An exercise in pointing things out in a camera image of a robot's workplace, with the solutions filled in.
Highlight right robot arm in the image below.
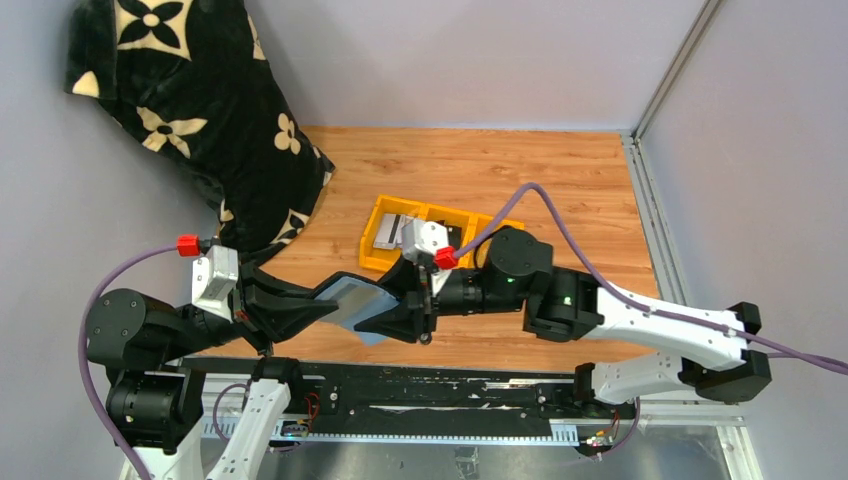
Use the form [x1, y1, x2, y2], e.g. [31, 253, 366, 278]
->
[353, 226, 772, 405]

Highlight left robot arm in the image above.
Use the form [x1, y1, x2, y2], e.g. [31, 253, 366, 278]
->
[80, 267, 338, 479]

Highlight silver cards stack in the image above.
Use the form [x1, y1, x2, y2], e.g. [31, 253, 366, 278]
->
[372, 213, 415, 250]

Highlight black cards stack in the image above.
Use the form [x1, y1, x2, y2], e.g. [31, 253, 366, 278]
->
[446, 225, 463, 250]

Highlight left yellow bin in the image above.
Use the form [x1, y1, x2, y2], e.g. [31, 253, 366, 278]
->
[358, 195, 426, 272]

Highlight right yellow bin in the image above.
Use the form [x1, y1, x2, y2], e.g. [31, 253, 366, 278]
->
[463, 213, 526, 270]

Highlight black floral blanket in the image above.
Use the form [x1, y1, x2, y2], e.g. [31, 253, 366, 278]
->
[65, 0, 335, 264]

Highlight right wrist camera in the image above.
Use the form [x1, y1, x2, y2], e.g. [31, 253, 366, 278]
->
[401, 218, 457, 297]

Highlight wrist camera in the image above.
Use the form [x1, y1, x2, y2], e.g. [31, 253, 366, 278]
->
[401, 218, 457, 297]
[191, 245, 239, 322]

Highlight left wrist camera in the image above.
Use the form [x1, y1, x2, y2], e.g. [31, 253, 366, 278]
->
[191, 245, 239, 322]

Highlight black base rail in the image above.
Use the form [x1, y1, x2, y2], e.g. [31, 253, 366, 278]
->
[185, 358, 637, 440]

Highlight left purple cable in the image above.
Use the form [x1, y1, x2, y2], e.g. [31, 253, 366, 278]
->
[78, 235, 201, 480]

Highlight purple cable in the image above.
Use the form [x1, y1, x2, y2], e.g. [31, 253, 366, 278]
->
[434, 183, 848, 458]
[78, 235, 201, 480]

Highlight aluminium frame post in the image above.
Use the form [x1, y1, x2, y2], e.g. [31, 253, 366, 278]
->
[631, 0, 725, 143]

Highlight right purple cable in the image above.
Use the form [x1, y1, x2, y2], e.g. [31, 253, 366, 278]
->
[434, 183, 848, 458]

